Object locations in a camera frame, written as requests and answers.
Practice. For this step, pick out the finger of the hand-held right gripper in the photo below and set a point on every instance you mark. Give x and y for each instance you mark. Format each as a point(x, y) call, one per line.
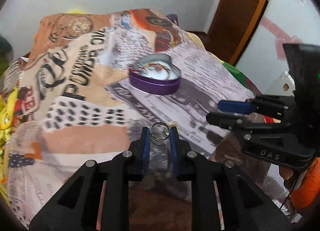
point(232, 107)
point(222, 119)

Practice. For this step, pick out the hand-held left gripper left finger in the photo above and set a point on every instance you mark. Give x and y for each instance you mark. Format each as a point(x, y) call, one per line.
point(146, 151)

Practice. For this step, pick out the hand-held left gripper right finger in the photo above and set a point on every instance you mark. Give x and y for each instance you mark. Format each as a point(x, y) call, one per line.
point(173, 151)

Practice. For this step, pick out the purple heart-shaped tin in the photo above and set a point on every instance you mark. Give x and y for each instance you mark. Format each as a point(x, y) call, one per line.
point(155, 87)

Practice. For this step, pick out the person's right forearm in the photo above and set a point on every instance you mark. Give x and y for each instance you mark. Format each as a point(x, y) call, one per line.
point(308, 188)

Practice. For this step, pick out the person's right hand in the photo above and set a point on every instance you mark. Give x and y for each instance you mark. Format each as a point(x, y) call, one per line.
point(286, 174)

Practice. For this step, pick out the white suitcase with stickers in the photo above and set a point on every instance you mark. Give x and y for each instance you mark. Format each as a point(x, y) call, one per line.
point(285, 83)

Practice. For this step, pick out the newspaper-print blanket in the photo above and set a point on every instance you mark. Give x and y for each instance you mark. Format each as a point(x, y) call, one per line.
point(87, 121)

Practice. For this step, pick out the brown wooden door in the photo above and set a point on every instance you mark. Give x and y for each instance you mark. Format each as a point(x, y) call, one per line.
point(240, 8)

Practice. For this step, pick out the dark backpack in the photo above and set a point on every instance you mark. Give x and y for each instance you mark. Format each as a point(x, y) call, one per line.
point(172, 18)

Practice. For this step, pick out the yellow cloth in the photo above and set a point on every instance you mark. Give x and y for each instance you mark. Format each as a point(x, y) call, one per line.
point(6, 111)

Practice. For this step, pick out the dark grey cushion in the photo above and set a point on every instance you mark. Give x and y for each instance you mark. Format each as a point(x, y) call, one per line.
point(5, 53)

